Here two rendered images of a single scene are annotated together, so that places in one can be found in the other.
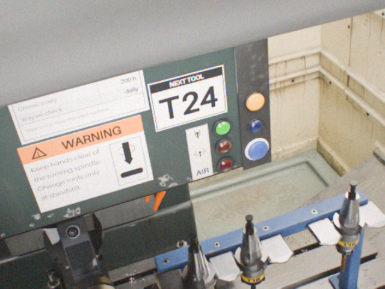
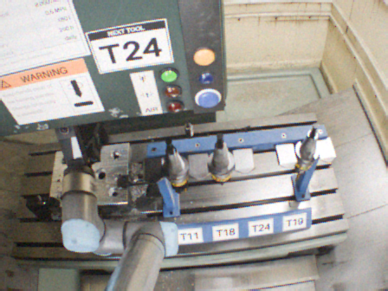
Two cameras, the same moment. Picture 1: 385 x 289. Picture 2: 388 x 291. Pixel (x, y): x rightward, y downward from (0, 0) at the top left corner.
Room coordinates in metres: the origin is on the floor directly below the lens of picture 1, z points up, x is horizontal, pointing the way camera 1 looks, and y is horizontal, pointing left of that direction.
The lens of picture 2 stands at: (0.27, -0.16, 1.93)
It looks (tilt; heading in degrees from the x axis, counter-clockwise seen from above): 55 degrees down; 17
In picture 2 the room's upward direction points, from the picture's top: 9 degrees counter-clockwise
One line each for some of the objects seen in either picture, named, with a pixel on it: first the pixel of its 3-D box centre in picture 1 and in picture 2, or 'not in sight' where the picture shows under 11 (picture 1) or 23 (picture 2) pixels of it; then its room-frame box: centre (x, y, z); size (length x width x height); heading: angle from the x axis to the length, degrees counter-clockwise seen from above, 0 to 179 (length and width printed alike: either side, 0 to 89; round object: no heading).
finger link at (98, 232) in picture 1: (89, 234); (88, 126); (0.67, 0.19, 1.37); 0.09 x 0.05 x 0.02; 5
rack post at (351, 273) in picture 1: (351, 250); (308, 165); (0.82, -0.35, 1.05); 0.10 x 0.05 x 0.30; 14
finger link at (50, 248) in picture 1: (59, 245); not in sight; (0.65, 0.25, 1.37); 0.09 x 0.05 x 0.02; 31
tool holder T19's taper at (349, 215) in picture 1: (350, 208); (310, 142); (0.75, -0.30, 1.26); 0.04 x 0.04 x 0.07
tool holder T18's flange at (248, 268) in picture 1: (251, 258); (221, 164); (0.70, -0.09, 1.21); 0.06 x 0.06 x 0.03
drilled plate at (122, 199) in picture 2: not in sight; (90, 178); (0.74, 0.37, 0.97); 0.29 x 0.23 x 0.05; 104
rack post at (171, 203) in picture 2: not in sight; (164, 183); (0.71, 0.08, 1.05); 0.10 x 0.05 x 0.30; 14
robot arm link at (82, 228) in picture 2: not in sight; (80, 223); (0.45, 0.15, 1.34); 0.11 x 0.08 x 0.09; 18
